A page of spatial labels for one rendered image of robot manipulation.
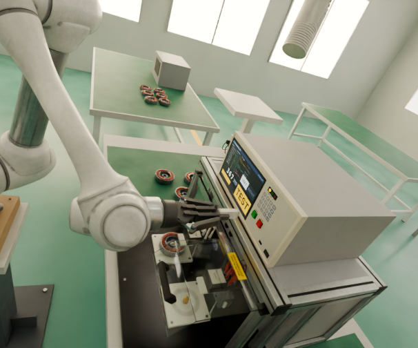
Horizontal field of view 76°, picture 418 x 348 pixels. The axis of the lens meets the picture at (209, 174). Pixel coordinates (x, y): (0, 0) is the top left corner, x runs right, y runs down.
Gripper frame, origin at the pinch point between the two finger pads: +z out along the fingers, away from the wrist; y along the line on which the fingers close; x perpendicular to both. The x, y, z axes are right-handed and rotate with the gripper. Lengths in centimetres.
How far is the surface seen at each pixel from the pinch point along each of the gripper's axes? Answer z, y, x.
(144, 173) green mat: -8, -76, -44
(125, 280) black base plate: -23.4, -7.5, -41.3
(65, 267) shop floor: -47, -70, -118
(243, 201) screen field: 9.6, -7.1, -1.3
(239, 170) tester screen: 9.6, -16.7, 4.5
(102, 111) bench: -30, -153, -44
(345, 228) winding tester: 29.1, 14.4, 8.6
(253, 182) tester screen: 9.6, -7.0, 6.8
